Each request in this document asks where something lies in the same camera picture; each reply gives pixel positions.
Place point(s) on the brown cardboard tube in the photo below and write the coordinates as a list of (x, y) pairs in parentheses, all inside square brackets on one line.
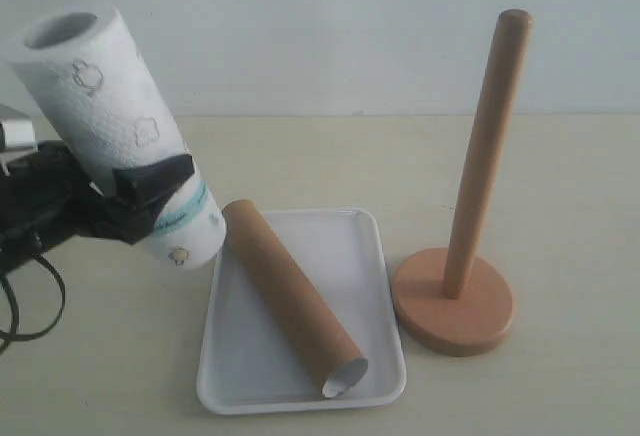
[(319, 340)]

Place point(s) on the white rectangular plastic tray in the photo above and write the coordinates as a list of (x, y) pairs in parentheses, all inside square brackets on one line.
[(246, 365)]

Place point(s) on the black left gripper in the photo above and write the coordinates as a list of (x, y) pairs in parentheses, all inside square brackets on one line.
[(47, 199)]

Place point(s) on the white printed paper towel roll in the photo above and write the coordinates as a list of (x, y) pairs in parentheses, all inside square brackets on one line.
[(88, 77)]

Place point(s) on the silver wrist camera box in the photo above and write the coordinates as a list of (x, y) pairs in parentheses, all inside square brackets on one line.
[(18, 137)]

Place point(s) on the wooden paper towel holder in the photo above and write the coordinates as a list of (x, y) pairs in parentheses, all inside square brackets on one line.
[(449, 299)]

